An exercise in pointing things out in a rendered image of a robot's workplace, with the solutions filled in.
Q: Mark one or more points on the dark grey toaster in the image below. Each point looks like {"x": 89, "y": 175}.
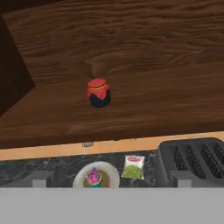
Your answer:
{"x": 192, "y": 157}

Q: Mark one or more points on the brown wooden cabinet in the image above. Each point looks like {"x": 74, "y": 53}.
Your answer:
{"x": 140, "y": 58}

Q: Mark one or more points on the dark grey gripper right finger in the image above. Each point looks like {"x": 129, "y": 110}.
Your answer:
{"x": 178, "y": 176}

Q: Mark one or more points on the bag of green peas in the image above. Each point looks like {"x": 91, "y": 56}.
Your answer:
{"x": 133, "y": 167}

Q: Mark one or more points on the jam jar with red lid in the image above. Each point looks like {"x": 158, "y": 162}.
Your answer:
{"x": 98, "y": 92}

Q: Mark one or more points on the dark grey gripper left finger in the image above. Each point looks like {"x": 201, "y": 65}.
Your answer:
{"x": 40, "y": 176}

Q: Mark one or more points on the small wall outlet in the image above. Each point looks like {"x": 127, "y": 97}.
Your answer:
{"x": 87, "y": 144}

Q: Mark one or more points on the white round plate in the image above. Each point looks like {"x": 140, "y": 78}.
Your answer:
{"x": 110, "y": 175}

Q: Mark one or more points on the pink frosted cupcake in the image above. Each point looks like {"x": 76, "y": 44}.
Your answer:
{"x": 94, "y": 177}

